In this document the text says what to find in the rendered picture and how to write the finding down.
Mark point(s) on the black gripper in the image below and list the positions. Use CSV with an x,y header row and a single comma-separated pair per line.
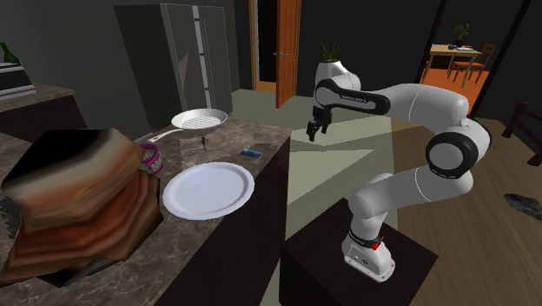
x,y
321,114

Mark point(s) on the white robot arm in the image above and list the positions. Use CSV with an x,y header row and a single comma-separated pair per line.
x,y
427,106

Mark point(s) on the white pot with green plant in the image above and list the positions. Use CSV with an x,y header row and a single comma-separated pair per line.
x,y
329,63

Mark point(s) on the small blue card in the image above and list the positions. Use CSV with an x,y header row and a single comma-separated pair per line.
x,y
251,153

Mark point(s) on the orange wooden door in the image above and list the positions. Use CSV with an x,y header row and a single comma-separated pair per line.
x,y
288,51

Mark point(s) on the small dark metal tool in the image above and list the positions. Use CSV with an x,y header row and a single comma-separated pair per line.
x,y
204,142

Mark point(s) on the white frying pan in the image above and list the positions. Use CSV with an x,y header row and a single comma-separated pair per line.
x,y
199,119

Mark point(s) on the white round plate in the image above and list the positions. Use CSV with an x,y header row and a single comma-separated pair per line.
x,y
208,190

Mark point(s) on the dark kitchen counter cabinet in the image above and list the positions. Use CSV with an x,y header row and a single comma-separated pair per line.
x,y
250,237

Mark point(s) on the dark robot stand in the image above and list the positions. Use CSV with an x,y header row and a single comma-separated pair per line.
x,y
330,262

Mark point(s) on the wooden dining table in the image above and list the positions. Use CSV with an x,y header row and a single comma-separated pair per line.
x,y
455,53

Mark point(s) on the grey refrigerator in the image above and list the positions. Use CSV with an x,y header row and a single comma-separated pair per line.
x,y
178,63

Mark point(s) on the orange wooden chair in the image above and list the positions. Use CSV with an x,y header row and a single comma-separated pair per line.
x,y
476,63

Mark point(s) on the purple and white cup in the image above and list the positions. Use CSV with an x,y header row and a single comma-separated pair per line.
x,y
151,159

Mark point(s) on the dark grey rug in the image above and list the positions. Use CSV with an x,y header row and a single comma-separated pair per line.
x,y
525,204

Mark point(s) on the brown layered block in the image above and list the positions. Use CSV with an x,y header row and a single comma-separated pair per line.
x,y
76,199

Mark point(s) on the grey stacked appliance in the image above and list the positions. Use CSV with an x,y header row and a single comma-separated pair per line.
x,y
12,80

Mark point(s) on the green bottle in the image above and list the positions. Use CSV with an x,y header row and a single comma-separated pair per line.
x,y
8,54

